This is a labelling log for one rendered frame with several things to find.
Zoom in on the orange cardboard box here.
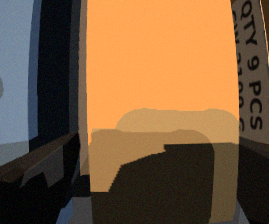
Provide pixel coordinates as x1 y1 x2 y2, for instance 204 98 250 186
87 0 239 224
230 0 269 146

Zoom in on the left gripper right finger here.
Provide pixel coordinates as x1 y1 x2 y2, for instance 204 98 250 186
237 136 269 224

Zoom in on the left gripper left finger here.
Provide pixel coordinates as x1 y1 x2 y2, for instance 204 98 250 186
0 132 81 224

